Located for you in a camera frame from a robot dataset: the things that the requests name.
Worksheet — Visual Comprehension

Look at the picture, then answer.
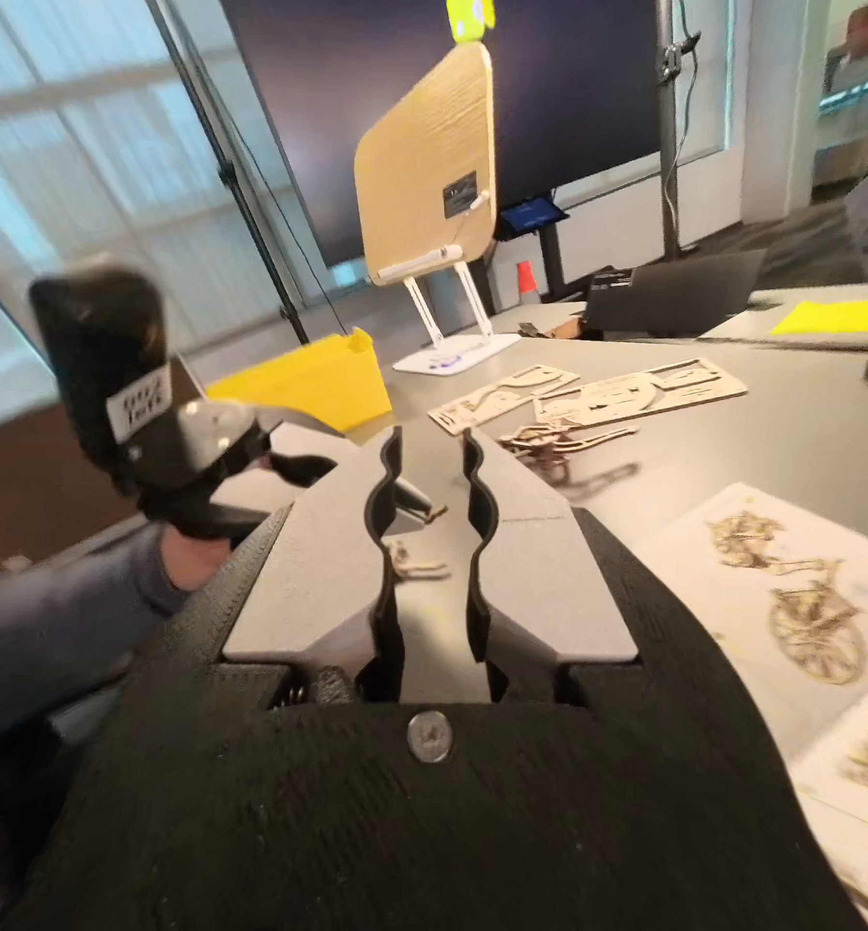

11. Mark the laser-cut wooden parts sheet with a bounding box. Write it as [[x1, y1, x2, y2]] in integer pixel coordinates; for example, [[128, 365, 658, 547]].
[[428, 364, 582, 436], [534, 356, 749, 429]]

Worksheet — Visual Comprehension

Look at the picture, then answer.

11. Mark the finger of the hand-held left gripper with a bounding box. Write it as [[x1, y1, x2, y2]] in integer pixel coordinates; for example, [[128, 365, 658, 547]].
[[254, 406, 349, 446], [381, 476, 436, 538]]

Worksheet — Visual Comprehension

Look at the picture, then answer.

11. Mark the neon yellow tag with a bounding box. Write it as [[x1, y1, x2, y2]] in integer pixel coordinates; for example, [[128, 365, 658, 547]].
[[444, 0, 496, 41]]

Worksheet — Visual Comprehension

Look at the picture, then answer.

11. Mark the black tripod pole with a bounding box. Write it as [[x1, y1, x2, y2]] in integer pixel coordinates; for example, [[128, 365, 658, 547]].
[[146, 0, 347, 346]]

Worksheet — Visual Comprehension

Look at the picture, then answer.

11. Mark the wooden board on white stand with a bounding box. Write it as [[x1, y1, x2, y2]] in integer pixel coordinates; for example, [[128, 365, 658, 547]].
[[352, 40, 523, 378]]

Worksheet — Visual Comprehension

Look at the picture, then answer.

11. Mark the person's left forearm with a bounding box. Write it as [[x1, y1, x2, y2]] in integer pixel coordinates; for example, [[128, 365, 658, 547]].
[[0, 522, 191, 739]]

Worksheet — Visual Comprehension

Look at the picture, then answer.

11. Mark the person's left hand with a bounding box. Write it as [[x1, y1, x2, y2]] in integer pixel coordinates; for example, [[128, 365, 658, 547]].
[[159, 520, 235, 592]]

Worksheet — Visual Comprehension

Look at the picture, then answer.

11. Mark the yellow plastic bin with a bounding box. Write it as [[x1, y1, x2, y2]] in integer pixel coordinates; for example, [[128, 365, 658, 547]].
[[205, 327, 395, 437]]

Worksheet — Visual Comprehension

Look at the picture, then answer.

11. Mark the wooden bicycle model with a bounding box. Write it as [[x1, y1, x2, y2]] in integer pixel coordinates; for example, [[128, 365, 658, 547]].
[[498, 422, 638, 484]]

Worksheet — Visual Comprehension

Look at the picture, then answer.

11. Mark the large dark display screen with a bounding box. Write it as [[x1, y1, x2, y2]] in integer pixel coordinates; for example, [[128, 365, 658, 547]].
[[219, 0, 663, 270]]

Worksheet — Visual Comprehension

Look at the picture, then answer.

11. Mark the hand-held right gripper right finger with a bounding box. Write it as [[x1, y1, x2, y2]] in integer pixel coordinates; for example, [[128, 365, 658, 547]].
[[463, 428, 640, 703]]

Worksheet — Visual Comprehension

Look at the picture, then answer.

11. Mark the yellow paper sheet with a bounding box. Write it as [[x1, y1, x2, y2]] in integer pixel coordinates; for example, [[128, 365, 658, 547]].
[[770, 294, 868, 337]]

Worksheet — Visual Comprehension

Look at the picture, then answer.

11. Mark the white instruction booklet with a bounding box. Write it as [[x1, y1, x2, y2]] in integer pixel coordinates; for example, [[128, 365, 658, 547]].
[[633, 480, 868, 931]]

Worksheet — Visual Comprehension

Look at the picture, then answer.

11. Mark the small tablet on stand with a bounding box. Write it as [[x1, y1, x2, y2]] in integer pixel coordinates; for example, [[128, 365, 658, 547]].
[[499, 195, 573, 301]]

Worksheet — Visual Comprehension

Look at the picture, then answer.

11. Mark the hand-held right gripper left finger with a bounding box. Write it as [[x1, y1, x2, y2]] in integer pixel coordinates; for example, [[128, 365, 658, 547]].
[[221, 425, 406, 703]]

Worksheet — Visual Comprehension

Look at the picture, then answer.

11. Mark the small looped wooden model part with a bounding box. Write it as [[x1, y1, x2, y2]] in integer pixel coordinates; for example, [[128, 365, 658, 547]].
[[386, 540, 451, 584]]

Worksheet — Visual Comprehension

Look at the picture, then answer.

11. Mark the dark grey laptop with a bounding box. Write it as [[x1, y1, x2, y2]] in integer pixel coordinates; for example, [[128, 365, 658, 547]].
[[583, 249, 769, 341]]

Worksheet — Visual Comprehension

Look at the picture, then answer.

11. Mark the grey metal pole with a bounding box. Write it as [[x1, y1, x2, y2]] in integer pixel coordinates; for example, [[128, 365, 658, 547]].
[[655, 0, 704, 259]]

